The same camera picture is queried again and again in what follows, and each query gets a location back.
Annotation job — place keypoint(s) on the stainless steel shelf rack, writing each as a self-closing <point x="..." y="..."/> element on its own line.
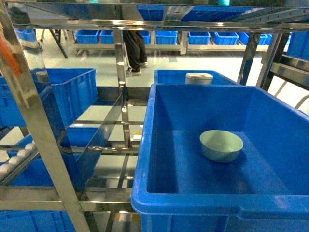
<point x="37" y="104"/>

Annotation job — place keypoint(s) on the person in black trousers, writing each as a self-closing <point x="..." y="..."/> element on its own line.
<point x="136" y="52"/>

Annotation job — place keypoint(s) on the blue plastic bin centre shelf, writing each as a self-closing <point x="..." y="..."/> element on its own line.
<point x="265" y="189"/>

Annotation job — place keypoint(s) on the light green bowl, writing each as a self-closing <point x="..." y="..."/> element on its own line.
<point x="220" y="146"/>

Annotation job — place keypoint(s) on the large blue bin left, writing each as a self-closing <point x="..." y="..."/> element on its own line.
<point x="75" y="90"/>

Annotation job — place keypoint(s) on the white container in bin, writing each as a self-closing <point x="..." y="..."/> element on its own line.
<point x="199" y="78"/>

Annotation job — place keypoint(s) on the blue bin upper right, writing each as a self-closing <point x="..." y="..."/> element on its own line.
<point x="299" y="45"/>

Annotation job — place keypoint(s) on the blue bin lower left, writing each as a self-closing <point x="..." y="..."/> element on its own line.
<point x="35" y="221"/>

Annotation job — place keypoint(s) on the blue bin behind centre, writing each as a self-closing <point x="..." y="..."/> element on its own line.
<point x="179" y="76"/>

